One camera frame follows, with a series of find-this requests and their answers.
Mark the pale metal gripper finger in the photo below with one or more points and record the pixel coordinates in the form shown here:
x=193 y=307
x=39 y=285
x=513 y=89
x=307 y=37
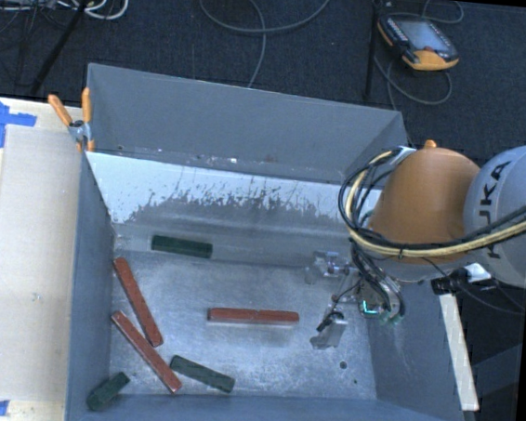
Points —
x=327 y=265
x=332 y=331

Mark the red-brown flat block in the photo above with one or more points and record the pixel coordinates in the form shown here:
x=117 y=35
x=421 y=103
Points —
x=138 y=302
x=253 y=316
x=145 y=350

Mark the grey metal bin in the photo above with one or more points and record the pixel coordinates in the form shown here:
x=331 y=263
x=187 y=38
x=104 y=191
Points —
x=249 y=343

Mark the dark green flat block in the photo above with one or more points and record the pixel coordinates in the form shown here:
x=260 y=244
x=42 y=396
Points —
x=181 y=246
x=107 y=391
x=202 y=373

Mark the pale wood flat board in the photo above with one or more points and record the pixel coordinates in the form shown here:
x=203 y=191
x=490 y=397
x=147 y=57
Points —
x=28 y=264

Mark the black cylinder on white bracket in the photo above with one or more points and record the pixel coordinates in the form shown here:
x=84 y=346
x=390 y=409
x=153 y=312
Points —
x=464 y=276

